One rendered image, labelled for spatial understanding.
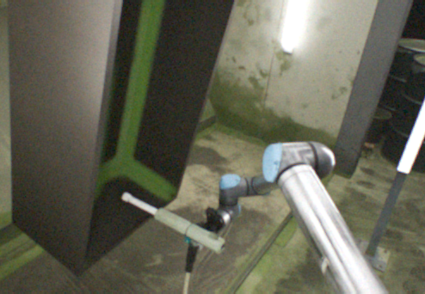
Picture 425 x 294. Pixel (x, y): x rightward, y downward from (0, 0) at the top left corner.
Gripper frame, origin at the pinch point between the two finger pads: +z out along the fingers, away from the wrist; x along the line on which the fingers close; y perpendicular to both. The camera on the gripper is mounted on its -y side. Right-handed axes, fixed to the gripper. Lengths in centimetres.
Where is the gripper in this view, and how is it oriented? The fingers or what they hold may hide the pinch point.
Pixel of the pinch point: (193, 240)
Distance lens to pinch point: 153.0
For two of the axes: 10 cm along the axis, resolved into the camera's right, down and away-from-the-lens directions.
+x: -8.6, -3.5, 3.8
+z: -4.8, 2.6, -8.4
